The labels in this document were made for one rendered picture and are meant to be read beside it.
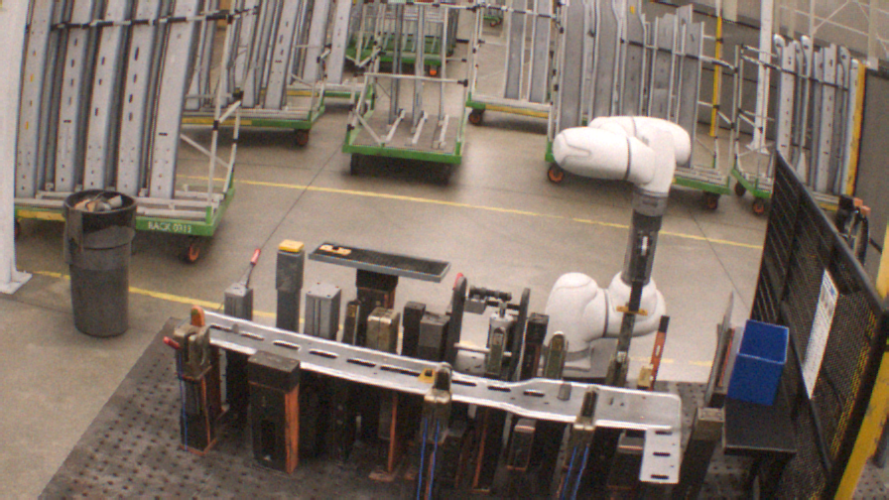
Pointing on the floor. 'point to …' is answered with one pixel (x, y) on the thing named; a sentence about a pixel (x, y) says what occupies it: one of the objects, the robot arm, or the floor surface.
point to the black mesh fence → (834, 468)
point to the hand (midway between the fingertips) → (635, 295)
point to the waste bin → (99, 258)
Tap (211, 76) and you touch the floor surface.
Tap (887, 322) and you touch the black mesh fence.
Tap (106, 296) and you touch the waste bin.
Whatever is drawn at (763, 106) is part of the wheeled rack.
